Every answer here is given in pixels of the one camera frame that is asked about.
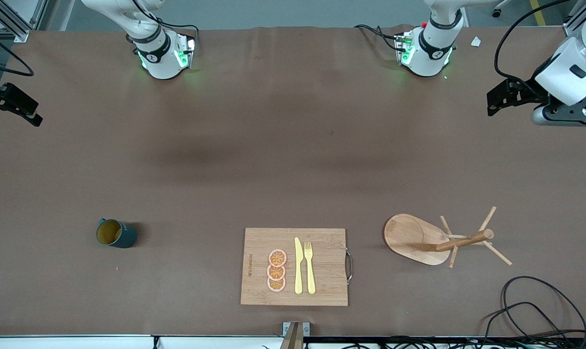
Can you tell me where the aluminium frame profile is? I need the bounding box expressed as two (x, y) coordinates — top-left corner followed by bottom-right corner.
(0, 0), (49, 43)
(562, 0), (586, 37)

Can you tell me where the wooden cup rack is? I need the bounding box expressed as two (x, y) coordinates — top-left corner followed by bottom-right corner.
(383, 206), (513, 270)

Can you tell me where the black cable bundle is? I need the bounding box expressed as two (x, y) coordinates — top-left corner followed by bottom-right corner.
(261, 337), (586, 349)

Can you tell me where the black base cable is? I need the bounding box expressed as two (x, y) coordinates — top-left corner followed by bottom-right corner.
(128, 0), (200, 47)
(354, 24), (403, 51)

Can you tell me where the black right base cable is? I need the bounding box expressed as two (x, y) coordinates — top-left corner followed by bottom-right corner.
(128, 0), (200, 47)

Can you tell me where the black left base cable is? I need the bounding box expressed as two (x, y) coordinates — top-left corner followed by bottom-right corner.
(354, 24), (403, 51)

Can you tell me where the dark teal cup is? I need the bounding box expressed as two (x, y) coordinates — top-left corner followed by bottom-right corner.
(96, 218), (138, 249)

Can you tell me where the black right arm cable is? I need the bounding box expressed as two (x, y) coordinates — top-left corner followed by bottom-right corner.
(0, 28), (34, 77)

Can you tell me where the yellow plastic fork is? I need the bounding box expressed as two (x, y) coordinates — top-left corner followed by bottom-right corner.
(304, 241), (317, 295)

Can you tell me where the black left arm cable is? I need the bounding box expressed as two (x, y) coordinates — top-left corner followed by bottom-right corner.
(494, 0), (572, 95)

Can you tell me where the yellow plastic knife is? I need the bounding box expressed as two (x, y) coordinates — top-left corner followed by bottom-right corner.
(294, 237), (304, 295)

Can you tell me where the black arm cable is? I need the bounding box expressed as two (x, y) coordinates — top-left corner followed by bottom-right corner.
(0, 28), (34, 77)
(494, 0), (572, 95)

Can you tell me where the black looped cable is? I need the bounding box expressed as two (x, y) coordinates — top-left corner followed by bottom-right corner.
(481, 301), (572, 347)
(502, 276), (586, 342)

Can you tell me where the wooden cutting board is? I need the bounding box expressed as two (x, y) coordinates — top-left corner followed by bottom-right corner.
(240, 228), (354, 307)

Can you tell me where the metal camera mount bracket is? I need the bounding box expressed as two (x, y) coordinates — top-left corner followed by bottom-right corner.
(279, 321), (310, 349)

